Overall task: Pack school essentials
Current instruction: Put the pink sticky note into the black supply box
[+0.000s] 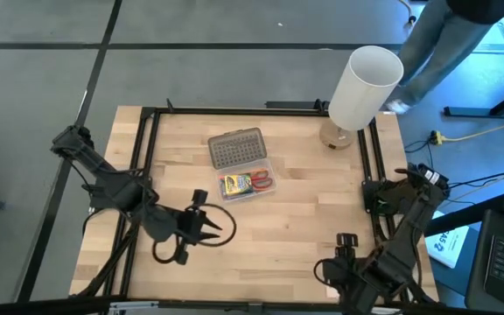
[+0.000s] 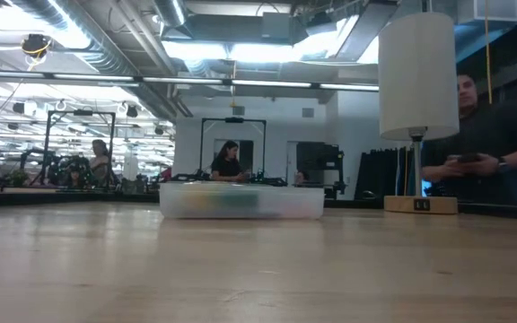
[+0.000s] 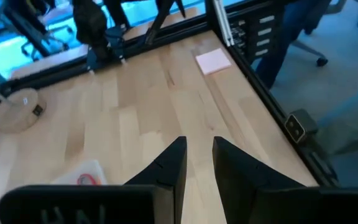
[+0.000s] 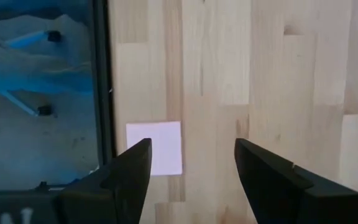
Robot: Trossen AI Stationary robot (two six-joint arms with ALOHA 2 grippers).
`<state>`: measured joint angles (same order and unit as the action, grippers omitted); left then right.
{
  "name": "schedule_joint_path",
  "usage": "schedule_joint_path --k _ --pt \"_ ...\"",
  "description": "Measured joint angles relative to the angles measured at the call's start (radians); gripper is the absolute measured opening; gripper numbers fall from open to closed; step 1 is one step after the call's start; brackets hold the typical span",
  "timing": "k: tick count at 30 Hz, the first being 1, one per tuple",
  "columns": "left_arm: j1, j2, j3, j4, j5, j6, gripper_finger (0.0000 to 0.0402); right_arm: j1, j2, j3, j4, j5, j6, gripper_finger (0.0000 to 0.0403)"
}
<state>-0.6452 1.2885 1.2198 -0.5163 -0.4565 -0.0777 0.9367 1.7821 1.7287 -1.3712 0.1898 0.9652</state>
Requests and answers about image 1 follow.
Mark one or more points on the white shade table lamp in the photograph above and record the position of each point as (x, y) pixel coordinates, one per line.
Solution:
(363, 87)

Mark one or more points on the black aluminium table frame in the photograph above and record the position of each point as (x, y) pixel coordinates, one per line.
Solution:
(234, 110)

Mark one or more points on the person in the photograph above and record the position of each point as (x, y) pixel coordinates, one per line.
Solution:
(440, 48)

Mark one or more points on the white book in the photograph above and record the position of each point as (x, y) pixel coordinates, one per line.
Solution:
(449, 245)

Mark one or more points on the clear plastic pencil case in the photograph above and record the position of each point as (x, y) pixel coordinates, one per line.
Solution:
(236, 146)

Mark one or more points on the silver metal bracket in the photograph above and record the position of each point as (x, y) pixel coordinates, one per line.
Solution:
(134, 306)

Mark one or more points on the crayon box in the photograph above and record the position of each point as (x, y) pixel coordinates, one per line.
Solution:
(235, 185)

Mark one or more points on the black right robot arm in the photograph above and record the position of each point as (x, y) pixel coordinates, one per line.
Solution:
(409, 219)

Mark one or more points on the black desk stand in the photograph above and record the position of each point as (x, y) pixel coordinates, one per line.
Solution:
(466, 111)

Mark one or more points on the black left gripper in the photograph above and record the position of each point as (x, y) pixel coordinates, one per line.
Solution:
(191, 225)

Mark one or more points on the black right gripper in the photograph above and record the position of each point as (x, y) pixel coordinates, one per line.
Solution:
(352, 284)

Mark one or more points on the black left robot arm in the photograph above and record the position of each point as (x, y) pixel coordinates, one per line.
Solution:
(116, 188)

